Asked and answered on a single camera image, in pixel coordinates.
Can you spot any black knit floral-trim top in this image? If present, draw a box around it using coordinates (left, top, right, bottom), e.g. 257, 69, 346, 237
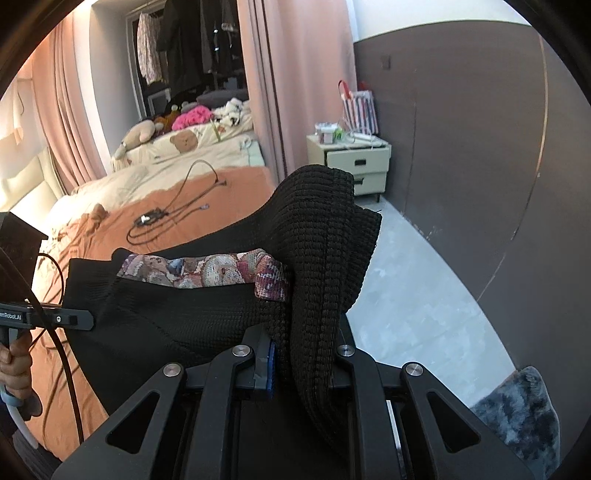
64, 165, 381, 412

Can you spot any pink clothing pile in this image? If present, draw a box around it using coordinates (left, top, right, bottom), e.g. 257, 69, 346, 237
171, 105, 213, 131

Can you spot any person left hand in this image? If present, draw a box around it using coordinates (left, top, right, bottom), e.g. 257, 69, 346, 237
0, 330, 32, 400

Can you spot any cream upholstered headboard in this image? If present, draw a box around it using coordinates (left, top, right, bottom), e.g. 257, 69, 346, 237
1, 78, 65, 233

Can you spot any grey fluffy rug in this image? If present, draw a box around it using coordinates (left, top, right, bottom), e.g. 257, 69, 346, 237
471, 366, 560, 479

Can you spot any orange bed blanket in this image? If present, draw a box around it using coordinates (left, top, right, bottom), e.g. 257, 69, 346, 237
28, 167, 276, 460

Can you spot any beige plush toy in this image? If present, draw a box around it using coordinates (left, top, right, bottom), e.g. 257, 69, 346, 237
113, 120, 163, 160

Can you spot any pink curtain left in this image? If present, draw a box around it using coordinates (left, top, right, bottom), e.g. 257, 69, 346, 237
31, 16, 105, 193

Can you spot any pink curtain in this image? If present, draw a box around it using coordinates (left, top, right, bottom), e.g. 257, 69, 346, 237
238, 0, 356, 183
31, 16, 105, 193

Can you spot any hanging floral garment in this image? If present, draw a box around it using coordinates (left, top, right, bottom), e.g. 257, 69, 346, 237
136, 13, 163, 85

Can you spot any white bedside nightstand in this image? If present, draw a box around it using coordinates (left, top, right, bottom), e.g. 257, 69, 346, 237
307, 135, 392, 198

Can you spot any hanging black garment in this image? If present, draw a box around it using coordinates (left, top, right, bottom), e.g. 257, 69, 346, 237
156, 0, 242, 94

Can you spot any striped gift bag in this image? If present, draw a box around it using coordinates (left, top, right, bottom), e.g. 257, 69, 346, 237
339, 80, 379, 135

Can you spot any pink curtain right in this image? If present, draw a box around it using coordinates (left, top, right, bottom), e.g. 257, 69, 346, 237
238, 0, 356, 183

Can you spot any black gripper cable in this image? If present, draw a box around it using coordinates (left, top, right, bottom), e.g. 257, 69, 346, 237
0, 246, 86, 446

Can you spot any black charger cable bundle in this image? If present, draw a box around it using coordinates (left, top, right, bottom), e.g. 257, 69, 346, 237
125, 159, 229, 246

